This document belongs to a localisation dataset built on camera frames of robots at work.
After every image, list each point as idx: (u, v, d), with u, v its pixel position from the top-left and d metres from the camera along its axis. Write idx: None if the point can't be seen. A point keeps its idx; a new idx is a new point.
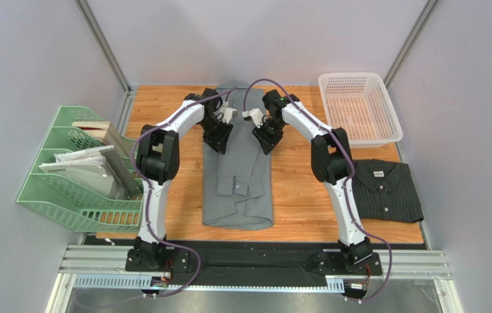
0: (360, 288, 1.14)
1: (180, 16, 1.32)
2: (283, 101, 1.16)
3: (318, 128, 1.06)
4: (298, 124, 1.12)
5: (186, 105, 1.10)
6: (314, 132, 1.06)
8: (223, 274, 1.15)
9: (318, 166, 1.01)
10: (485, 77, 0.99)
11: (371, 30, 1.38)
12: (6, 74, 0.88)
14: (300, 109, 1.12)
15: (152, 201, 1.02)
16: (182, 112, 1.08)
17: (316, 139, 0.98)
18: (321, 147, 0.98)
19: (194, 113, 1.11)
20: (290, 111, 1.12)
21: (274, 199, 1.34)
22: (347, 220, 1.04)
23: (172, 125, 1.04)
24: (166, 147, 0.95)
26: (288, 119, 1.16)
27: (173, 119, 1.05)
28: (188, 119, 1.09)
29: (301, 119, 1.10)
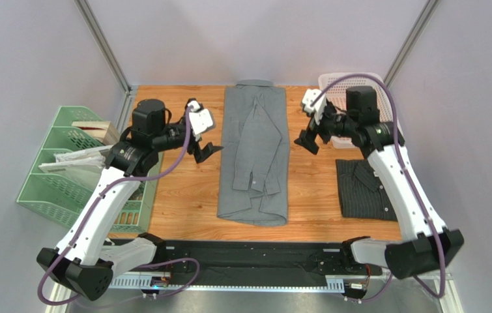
0: (360, 288, 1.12)
1: (180, 15, 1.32)
2: (380, 135, 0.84)
3: (426, 220, 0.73)
4: (388, 181, 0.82)
5: (100, 192, 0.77)
6: (418, 226, 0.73)
8: (223, 274, 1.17)
9: (403, 261, 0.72)
10: (485, 76, 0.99)
11: (371, 29, 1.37)
12: (7, 72, 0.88)
14: (406, 169, 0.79)
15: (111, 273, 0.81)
16: (95, 207, 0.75)
17: (422, 243, 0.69)
18: (423, 253, 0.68)
19: (115, 199, 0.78)
20: (388, 165, 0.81)
21: (290, 197, 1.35)
22: (371, 261, 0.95)
23: (79, 242, 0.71)
24: (73, 282, 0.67)
26: (376, 163, 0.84)
27: (79, 232, 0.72)
28: (107, 213, 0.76)
29: (400, 182, 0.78)
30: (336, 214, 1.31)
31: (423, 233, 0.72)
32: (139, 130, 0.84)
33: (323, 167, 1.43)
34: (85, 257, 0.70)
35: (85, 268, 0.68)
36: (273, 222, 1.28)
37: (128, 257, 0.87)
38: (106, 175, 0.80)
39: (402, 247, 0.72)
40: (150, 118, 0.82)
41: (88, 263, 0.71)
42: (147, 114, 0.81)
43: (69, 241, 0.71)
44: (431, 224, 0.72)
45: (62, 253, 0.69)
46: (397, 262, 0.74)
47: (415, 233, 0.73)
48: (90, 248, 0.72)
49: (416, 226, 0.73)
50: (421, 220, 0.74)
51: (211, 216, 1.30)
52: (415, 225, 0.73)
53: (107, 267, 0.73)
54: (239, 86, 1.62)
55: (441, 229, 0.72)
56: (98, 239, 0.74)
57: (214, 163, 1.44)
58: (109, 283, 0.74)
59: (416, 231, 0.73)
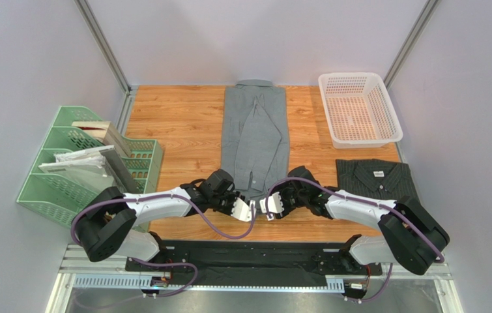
0: (360, 288, 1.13)
1: (180, 16, 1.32)
2: (324, 195, 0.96)
3: (380, 207, 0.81)
4: (352, 214, 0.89)
5: (173, 192, 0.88)
6: (376, 215, 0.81)
8: (223, 274, 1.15)
9: (406, 254, 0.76)
10: (485, 76, 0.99)
11: (371, 30, 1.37)
12: (6, 72, 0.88)
14: (345, 195, 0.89)
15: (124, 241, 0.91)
16: (163, 197, 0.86)
17: (386, 221, 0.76)
18: (395, 231, 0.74)
19: (176, 205, 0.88)
20: (335, 203, 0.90)
21: None
22: (382, 259, 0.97)
23: (139, 204, 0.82)
24: (111, 225, 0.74)
26: (339, 212, 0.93)
27: (145, 198, 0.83)
28: (164, 208, 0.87)
29: (352, 207, 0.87)
30: None
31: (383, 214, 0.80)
32: (209, 186, 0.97)
33: (323, 167, 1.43)
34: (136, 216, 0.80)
35: (127, 225, 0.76)
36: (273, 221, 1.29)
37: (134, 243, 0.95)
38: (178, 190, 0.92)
39: (391, 245, 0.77)
40: (221, 182, 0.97)
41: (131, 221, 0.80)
42: (221, 178, 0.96)
43: (138, 196, 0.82)
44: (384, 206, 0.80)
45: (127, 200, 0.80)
46: (408, 261, 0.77)
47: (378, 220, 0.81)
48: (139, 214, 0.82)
49: (376, 215, 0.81)
50: (377, 210, 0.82)
51: (211, 216, 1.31)
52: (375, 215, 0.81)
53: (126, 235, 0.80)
54: (239, 86, 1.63)
55: (394, 204, 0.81)
56: (145, 214, 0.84)
57: (214, 164, 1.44)
58: (109, 254, 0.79)
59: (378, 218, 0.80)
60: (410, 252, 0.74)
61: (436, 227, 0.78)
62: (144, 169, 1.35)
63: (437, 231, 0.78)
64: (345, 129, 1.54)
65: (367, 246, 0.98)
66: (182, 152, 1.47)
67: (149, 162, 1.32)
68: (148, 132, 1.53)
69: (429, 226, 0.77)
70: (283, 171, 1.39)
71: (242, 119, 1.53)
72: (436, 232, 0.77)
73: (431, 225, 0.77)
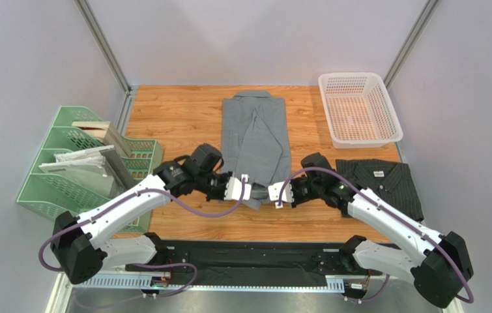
0: (360, 288, 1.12)
1: (179, 16, 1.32)
2: (345, 190, 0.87)
3: (421, 237, 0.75)
4: (378, 225, 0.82)
5: (137, 191, 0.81)
6: (419, 245, 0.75)
8: (223, 274, 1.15)
9: (436, 287, 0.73)
10: (484, 76, 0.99)
11: (372, 29, 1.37)
12: (7, 72, 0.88)
14: (378, 205, 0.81)
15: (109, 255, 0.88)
16: (128, 199, 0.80)
17: (430, 259, 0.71)
18: (440, 267, 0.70)
19: (148, 201, 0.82)
20: (363, 208, 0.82)
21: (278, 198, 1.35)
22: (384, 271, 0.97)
23: (99, 222, 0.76)
24: (72, 253, 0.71)
26: (361, 216, 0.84)
27: (104, 212, 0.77)
28: (133, 210, 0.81)
29: (384, 221, 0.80)
30: (336, 214, 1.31)
31: (427, 250, 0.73)
32: (193, 162, 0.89)
33: None
34: (96, 237, 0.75)
35: (88, 248, 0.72)
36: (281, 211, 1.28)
37: (123, 252, 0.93)
38: (150, 180, 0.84)
39: (423, 278, 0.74)
40: (208, 158, 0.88)
41: (99, 241, 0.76)
42: (208, 153, 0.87)
43: (92, 216, 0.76)
44: (429, 240, 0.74)
45: (81, 224, 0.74)
46: (434, 295, 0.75)
47: (419, 252, 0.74)
48: (102, 233, 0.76)
49: (416, 245, 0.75)
50: (418, 240, 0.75)
51: (211, 217, 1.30)
52: (417, 246, 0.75)
53: (102, 253, 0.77)
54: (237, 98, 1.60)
55: (438, 238, 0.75)
56: (112, 227, 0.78)
57: None
58: (94, 272, 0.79)
59: (420, 251, 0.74)
60: (442, 289, 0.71)
61: (469, 267, 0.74)
62: (144, 169, 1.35)
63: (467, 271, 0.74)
64: (345, 129, 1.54)
65: (375, 255, 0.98)
66: (182, 152, 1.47)
67: (149, 162, 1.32)
68: (148, 132, 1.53)
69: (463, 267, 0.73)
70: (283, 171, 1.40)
71: (242, 132, 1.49)
72: (469, 273, 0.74)
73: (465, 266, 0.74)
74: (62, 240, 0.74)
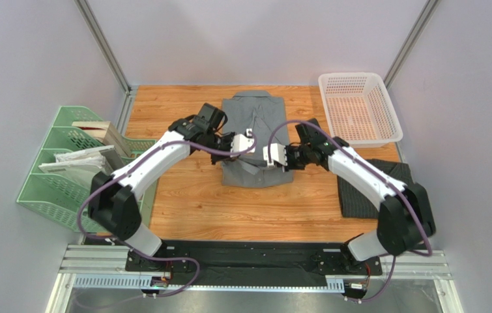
0: (360, 288, 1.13)
1: (179, 17, 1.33)
2: (328, 147, 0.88)
3: (386, 184, 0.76)
4: (354, 177, 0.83)
5: (161, 144, 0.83)
6: (382, 190, 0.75)
8: (223, 274, 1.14)
9: (390, 235, 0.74)
10: (484, 77, 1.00)
11: (372, 29, 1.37)
12: (7, 74, 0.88)
14: (355, 158, 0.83)
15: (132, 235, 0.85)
16: (154, 152, 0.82)
17: (388, 200, 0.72)
18: (393, 211, 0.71)
19: (174, 152, 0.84)
20: (341, 160, 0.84)
21: (278, 199, 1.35)
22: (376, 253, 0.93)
23: (133, 175, 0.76)
24: (116, 207, 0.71)
26: (338, 169, 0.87)
27: (137, 166, 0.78)
28: (162, 163, 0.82)
29: (358, 172, 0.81)
30: (336, 214, 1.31)
31: (389, 194, 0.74)
32: (202, 119, 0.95)
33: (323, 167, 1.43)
34: (135, 188, 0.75)
35: (131, 199, 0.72)
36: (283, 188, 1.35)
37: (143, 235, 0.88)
38: (168, 136, 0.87)
39: (382, 222, 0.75)
40: (215, 113, 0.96)
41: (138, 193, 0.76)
42: (214, 109, 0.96)
43: (126, 170, 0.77)
44: (392, 185, 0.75)
45: (118, 178, 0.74)
46: (391, 243, 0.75)
47: (381, 197, 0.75)
48: (139, 184, 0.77)
49: (380, 191, 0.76)
50: (383, 186, 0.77)
51: (212, 216, 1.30)
52: (379, 192, 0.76)
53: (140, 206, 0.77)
54: (236, 98, 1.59)
55: (403, 187, 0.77)
56: (145, 180, 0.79)
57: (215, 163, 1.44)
58: (137, 227, 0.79)
59: (381, 196, 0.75)
60: (395, 233, 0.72)
61: (431, 222, 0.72)
62: None
63: (429, 224, 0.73)
64: (345, 129, 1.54)
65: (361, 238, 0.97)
66: None
67: None
68: (148, 132, 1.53)
69: (423, 217, 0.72)
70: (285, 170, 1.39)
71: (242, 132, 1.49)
72: (429, 228, 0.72)
73: (426, 218, 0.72)
74: (101, 198, 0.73)
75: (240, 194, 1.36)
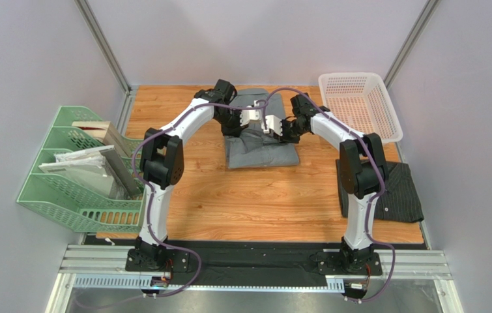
0: (360, 288, 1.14)
1: (179, 16, 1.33)
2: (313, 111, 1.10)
3: (349, 134, 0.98)
4: (327, 131, 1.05)
5: (193, 105, 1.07)
6: (344, 137, 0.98)
8: (223, 274, 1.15)
9: (347, 175, 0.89)
10: (484, 77, 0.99)
11: (372, 29, 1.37)
12: (6, 74, 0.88)
14: (330, 117, 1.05)
15: (155, 205, 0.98)
16: (189, 113, 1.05)
17: (347, 143, 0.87)
18: (351, 153, 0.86)
19: (202, 114, 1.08)
20: (320, 120, 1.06)
21: (277, 199, 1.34)
22: (360, 229, 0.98)
23: (177, 128, 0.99)
24: (169, 153, 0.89)
26: (317, 128, 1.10)
27: (179, 122, 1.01)
28: (195, 121, 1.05)
29: (329, 126, 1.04)
30: (336, 214, 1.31)
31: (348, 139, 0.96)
32: (219, 90, 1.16)
33: (323, 167, 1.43)
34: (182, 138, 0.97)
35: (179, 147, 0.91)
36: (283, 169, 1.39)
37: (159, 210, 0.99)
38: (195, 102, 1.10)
39: (343, 162, 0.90)
40: (229, 87, 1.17)
41: None
42: (229, 82, 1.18)
43: (173, 125, 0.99)
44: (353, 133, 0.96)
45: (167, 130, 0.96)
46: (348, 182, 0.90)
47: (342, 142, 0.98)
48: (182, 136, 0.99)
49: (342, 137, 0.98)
50: (346, 135, 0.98)
51: (211, 216, 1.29)
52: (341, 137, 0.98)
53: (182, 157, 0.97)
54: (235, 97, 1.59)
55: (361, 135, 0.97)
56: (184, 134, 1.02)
57: (216, 164, 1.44)
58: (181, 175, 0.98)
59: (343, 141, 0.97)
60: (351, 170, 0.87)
61: (383, 165, 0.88)
62: None
63: (382, 168, 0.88)
64: None
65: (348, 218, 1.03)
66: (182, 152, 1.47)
67: None
68: None
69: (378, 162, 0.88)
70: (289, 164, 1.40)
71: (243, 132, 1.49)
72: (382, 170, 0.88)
73: (380, 162, 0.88)
74: (153, 148, 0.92)
75: (239, 194, 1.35)
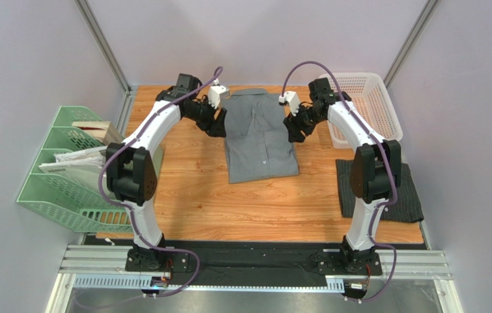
0: (360, 288, 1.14)
1: (179, 16, 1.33)
2: (332, 98, 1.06)
3: (368, 136, 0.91)
4: (345, 127, 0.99)
5: (156, 110, 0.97)
6: (362, 139, 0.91)
8: (223, 274, 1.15)
9: (358, 179, 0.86)
10: (484, 77, 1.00)
11: (372, 29, 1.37)
12: (6, 74, 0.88)
14: (351, 111, 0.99)
15: (138, 219, 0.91)
16: (152, 119, 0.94)
17: (364, 149, 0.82)
18: (367, 158, 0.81)
19: (168, 117, 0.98)
20: (339, 110, 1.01)
21: (275, 199, 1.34)
22: (363, 231, 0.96)
23: (142, 138, 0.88)
24: (137, 166, 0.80)
26: (335, 119, 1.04)
27: (142, 132, 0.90)
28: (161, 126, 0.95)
29: (348, 121, 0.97)
30: (336, 214, 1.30)
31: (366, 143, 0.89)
32: (182, 87, 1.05)
33: (323, 167, 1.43)
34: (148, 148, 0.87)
35: (147, 159, 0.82)
36: (284, 168, 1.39)
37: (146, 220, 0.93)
38: (158, 105, 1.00)
39: (355, 167, 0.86)
40: (191, 80, 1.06)
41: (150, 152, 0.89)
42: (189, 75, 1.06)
43: (135, 135, 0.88)
44: (373, 137, 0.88)
45: (131, 143, 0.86)
46: (358, 186, 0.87)
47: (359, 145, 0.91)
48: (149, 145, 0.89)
49: (361, 139, 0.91)
50: (365, 137, 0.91)
51: (211, 216, 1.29)
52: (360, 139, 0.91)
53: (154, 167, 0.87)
54: (236, 96, 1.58)
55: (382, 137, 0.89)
56: (151, 143, 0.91)
57: (217, 163, 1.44)
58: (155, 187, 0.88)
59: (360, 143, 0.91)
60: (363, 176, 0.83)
61: (397, 175, 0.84)
62: None
63: (396, 177, 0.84)
64: None
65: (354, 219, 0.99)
66: (182, 151, 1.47)
67: None
68: None
69: (393, 171, 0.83)
70: (289, 164, 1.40)
71: (243, 131, 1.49)
72: (395, 179, 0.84)
73: (395, 171, 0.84)
74: (118, 165, 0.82)
75: (239, 194, 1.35)
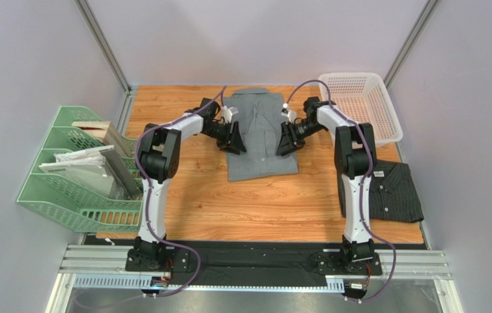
0: (360, 288, 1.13)
1: (179, 17, 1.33)
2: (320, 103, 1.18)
3: (347, 122, 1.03)
4: (329, 120, 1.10)
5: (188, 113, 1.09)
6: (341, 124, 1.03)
8: (223, 274, 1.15)
9: (339, 156, 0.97)
10: (483, 77, 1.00)
11: (371, 29, 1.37)
12: (6, 74, 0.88)
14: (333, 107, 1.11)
15: (152, 201, 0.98)
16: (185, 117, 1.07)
17: (342, 128, 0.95)
18: (344, 136, 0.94)
19: (196, 121, 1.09)
20: (323, 109, 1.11)
21: (275, 199, 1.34)
22: (356, 217, 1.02)
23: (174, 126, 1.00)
24: (169, 143, 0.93)
26: (322, 118, 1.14)
27: (176, 122, 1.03)
28: (190, 124, 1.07)
29: (331, 115, 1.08)
30: (336, 214, 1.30)
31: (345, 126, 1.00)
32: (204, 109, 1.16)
33: (323, 167, 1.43)
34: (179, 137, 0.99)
35: (178, 139, 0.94)
36: (284, 169, 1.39)
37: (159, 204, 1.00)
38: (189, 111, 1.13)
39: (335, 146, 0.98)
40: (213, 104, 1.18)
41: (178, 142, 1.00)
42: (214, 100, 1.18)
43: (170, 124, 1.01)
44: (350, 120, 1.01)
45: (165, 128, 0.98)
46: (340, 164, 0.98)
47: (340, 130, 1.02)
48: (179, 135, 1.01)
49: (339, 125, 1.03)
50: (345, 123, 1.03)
51: (211, 216, 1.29)
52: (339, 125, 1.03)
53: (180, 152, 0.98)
54: (236, 96, 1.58)
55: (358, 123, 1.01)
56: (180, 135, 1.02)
57: (217, 163, 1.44)
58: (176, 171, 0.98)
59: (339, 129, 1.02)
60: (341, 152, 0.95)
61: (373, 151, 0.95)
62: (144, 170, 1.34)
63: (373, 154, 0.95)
64: None
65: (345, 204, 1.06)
66: (182, 151, 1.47)
67: None
68: None
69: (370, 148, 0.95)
70: (289, 164, 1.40)
71: (243, 131, 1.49)
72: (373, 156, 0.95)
73: (371, 149, 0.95)
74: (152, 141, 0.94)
75: (240, 194, 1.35)
